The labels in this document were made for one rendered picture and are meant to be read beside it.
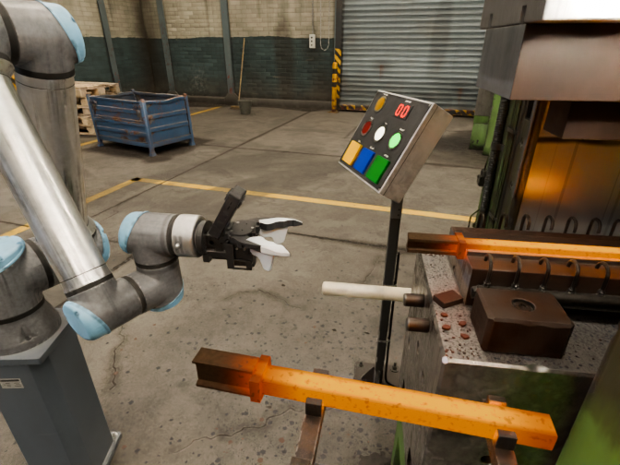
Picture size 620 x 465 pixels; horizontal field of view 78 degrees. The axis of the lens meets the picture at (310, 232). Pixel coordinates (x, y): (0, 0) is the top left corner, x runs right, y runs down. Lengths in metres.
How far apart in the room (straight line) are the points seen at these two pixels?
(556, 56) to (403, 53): 8.10
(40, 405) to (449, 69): 8.27
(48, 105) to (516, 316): 1.00
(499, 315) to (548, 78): 0.34
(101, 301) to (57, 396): 0.61
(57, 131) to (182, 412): 1.18
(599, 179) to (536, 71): 0.44
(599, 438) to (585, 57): 0.51
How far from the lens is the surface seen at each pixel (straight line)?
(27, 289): 1.27
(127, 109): 5.76
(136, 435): 1.79
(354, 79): 8.89
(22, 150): 0.88
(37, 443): 1.56
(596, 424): 0.70
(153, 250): 0.85
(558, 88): 0.66
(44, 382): 1.37
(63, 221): 0.85
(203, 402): 1.80
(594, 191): 1.04
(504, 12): 0.74
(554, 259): 0.81
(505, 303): 0.68
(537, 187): 0.99
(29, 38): 0.99
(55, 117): 1.06
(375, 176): 1.15
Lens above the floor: 1.34
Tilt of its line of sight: 26 degrees down
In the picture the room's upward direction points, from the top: straight up
